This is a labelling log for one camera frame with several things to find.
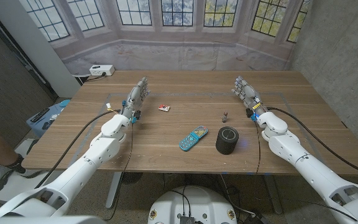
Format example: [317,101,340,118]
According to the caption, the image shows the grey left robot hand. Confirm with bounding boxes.
[120,77,152,118]

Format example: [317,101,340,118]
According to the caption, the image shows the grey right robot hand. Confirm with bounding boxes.
[231,75,269,116]

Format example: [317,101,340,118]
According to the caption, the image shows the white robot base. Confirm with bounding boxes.
[147,185,238,224]

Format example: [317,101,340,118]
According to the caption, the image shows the blue toy flip phone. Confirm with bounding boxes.
[178,125,209,152]

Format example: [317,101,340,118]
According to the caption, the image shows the black TV remote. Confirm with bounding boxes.
[30,108,50,123]

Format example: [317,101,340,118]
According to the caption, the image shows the white power strip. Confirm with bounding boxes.
[89,64,116,77]

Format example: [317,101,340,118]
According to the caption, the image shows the black cylindrical speaker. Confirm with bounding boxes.
[215,126,240,156]

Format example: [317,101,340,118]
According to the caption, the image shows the printed window backdrop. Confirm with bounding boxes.
[17,0,313,76]

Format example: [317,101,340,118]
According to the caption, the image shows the black round floor fan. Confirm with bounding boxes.
[121,172,144,185]

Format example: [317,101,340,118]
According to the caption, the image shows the blue items on side stand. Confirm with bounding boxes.
[25,99,71,138]

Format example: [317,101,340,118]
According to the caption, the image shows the grey metal table leg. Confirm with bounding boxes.
[262,174,283,215]
[105,172,123,209]

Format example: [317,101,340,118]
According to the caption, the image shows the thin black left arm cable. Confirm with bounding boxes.
[103,121,135,222]

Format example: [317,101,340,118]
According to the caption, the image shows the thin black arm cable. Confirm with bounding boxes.
[254,120,262,174]
[103,121,135,222]

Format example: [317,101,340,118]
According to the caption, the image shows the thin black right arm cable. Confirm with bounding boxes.
[254,120,262,174]

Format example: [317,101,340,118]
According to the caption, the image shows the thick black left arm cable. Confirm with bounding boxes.
[34,109,122,190]

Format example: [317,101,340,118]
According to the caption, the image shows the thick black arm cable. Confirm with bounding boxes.
[266,106,358,179]
[34,109,122,190]

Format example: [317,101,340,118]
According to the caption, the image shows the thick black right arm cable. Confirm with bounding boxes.
[266,106,358,179]

